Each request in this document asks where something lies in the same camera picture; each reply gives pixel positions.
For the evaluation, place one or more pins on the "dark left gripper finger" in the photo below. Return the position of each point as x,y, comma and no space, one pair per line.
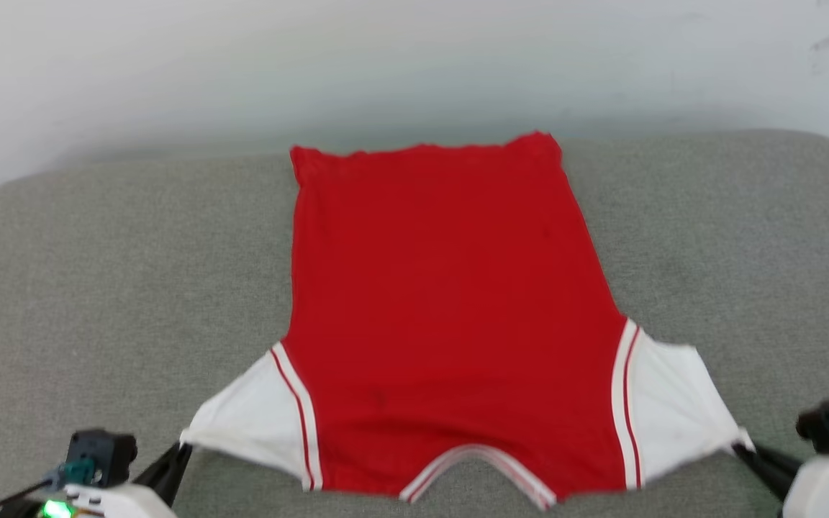
166,471

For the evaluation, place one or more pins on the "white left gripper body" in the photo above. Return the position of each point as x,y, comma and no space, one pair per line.
112,502

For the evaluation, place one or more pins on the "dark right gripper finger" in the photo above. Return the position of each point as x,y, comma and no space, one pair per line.
771,464

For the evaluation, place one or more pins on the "red and white jersey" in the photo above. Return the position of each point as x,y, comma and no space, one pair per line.
443,302

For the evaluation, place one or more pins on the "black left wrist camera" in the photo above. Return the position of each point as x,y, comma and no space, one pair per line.
101,453

